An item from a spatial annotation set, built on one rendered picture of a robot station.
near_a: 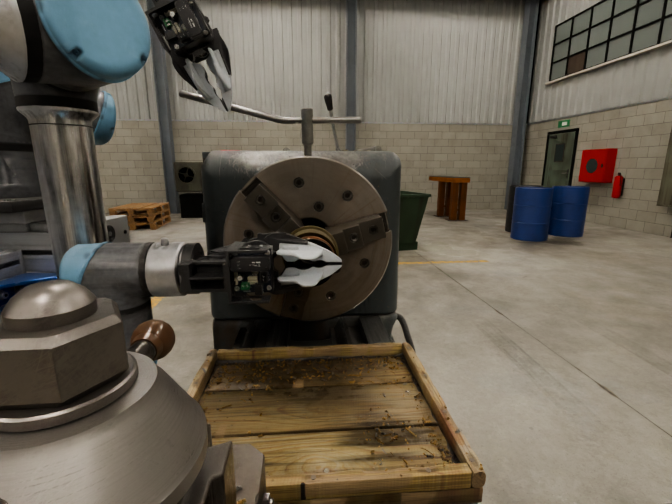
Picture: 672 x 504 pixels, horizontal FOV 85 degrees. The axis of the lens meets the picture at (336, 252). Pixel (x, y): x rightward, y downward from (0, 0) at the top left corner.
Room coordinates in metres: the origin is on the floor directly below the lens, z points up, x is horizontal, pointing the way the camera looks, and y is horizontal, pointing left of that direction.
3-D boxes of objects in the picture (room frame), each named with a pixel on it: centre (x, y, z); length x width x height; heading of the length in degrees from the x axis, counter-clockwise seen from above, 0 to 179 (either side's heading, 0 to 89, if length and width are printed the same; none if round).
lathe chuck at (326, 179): (0.72, 0.05, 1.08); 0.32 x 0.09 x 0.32; 95
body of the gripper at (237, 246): (0.49, 0.14, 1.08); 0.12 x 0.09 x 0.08; 94
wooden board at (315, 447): (0.46, 0.03, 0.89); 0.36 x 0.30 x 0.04; 95
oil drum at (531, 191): (6.37, -3.37, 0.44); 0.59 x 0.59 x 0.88
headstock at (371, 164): (1.12, 0.10, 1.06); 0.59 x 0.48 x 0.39; 5
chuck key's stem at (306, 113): (0.72, 0.05, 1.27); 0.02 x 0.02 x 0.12
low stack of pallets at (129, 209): (7.82, 4.12, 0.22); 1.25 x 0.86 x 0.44; 9
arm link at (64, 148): (0.57, 0.40, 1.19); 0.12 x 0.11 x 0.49; 141
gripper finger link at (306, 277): (0.50, 0.04, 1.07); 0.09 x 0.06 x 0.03; 94
